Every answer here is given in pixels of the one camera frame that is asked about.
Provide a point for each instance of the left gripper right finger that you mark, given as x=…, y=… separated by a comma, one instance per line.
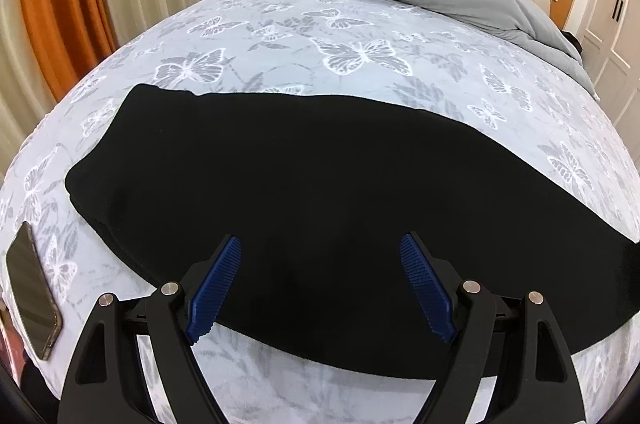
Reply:
x=520, y=338

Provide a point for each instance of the black pants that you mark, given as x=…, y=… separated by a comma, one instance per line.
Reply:
x=319, y=190

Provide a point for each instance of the smartphone on bed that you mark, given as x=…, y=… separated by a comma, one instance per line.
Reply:
x=41, y=319

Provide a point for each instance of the butterfly print bed sheet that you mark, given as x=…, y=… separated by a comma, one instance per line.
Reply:
x=376, y=49

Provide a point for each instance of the black bag on nightstand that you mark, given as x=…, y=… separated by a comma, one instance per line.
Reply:
x=573, y=40

